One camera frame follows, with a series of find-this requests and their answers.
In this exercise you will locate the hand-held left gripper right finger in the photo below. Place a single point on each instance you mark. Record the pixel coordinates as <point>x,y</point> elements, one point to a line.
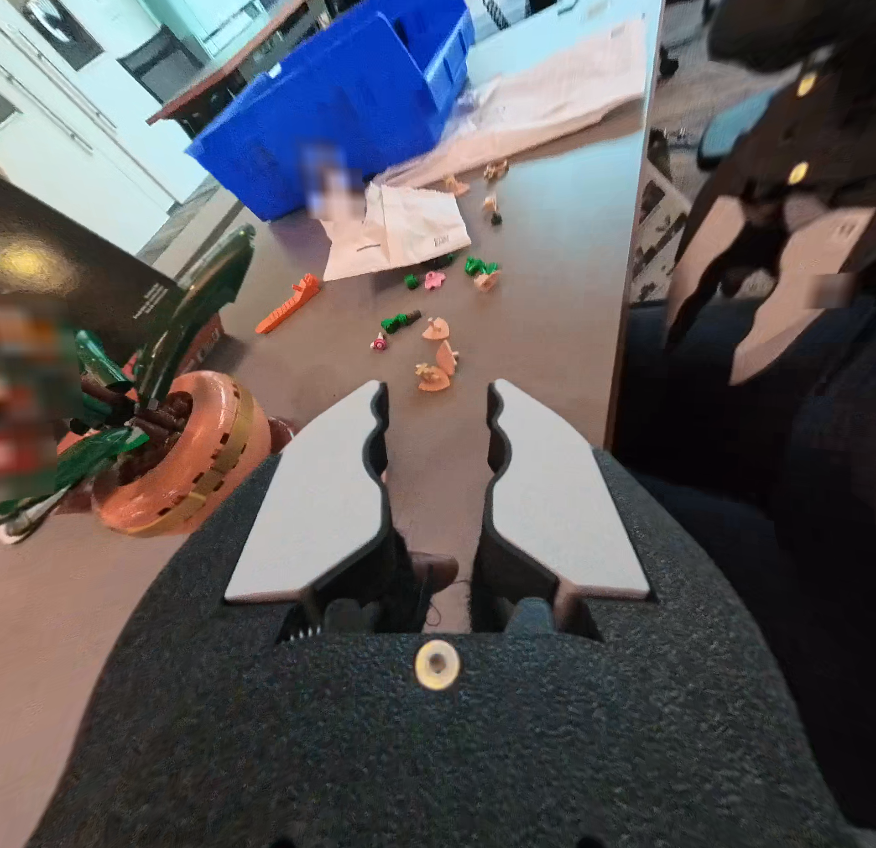
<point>561,512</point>

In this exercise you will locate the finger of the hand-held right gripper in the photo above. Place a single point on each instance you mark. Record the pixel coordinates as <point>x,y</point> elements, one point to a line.
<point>708,245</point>
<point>780,314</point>

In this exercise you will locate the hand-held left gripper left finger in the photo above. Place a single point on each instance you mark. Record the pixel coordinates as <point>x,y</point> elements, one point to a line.
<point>315,512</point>

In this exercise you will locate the pink star toy flower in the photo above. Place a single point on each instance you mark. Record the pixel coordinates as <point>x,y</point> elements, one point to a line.
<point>433,280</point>

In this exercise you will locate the toy brick potted plant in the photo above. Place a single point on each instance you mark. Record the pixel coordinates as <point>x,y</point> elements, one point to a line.
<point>185,451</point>

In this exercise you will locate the person's legs in dark trousers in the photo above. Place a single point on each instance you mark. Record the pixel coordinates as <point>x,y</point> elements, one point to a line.
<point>753,553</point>

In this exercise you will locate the green toy stem piece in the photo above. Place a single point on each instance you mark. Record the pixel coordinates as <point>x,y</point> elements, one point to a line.
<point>400,322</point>

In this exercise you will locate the orange brick separator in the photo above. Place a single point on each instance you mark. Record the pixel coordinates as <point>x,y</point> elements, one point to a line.
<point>287,304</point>

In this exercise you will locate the large beige paper bag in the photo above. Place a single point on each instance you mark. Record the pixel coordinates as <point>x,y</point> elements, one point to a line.
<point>568,81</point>

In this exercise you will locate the tan toy piece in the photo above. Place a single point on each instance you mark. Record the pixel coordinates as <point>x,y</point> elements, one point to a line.
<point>455,185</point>
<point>491,208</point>
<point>487,283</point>
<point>494,170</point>

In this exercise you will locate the white paper bag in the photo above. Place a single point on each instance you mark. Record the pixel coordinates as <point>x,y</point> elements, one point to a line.
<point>349,252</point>
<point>424,225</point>

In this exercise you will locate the clear plastic bag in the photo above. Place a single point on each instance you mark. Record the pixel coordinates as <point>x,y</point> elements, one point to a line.
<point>452,143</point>

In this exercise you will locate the black toy set box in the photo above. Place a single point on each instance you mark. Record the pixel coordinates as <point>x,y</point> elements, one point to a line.
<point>89,266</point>

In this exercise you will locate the blue plastic bin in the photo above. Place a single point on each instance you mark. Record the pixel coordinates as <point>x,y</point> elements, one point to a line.
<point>342,88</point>

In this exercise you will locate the brown background table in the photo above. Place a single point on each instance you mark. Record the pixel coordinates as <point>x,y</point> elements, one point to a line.
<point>233,74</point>

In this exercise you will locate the white cabinet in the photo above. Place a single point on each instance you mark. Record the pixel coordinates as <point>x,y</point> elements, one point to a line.
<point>68,129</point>

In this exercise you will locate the black mesh office chair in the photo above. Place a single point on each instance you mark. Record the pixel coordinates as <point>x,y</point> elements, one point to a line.
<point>161,64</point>

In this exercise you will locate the dark wall picture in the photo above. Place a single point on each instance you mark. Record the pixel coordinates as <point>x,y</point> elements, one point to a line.
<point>61,23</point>

